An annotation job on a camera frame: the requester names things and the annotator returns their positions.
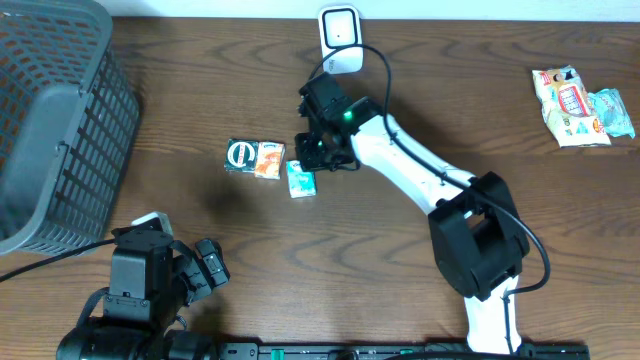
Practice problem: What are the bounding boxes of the cream wipes pack blue edges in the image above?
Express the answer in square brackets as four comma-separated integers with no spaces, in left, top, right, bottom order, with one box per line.
[532,66,611,148]

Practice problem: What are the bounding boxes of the white barcode scanner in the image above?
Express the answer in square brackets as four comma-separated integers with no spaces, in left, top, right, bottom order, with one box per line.
[318,5,364,74]

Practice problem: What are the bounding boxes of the grey plastic mesh basket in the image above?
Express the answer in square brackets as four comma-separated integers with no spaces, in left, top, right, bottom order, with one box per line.
[1,0,140,255]

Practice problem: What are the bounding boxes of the black healing ointment box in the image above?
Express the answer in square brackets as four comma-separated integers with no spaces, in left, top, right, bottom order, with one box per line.
[224,139,259,173]

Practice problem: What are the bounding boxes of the green soft wipes pack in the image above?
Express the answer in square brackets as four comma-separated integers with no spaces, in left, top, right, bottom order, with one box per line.
[588,89,636,139]

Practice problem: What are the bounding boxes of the orange tissue pack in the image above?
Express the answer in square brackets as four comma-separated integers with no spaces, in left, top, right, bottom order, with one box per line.
[254,142,285,180]

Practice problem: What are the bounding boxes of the teal white Kleenex tissue pack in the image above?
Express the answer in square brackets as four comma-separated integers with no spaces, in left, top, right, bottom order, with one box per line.
[286,160,317,198]

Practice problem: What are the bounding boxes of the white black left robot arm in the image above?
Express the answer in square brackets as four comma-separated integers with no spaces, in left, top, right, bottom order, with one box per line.
[56,222,230,360]

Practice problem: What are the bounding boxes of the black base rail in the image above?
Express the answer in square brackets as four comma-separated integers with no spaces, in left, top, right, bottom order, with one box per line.
[218,342,591,360]

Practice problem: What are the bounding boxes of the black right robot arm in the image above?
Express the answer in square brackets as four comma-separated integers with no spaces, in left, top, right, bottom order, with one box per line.
[295,73,530,354]

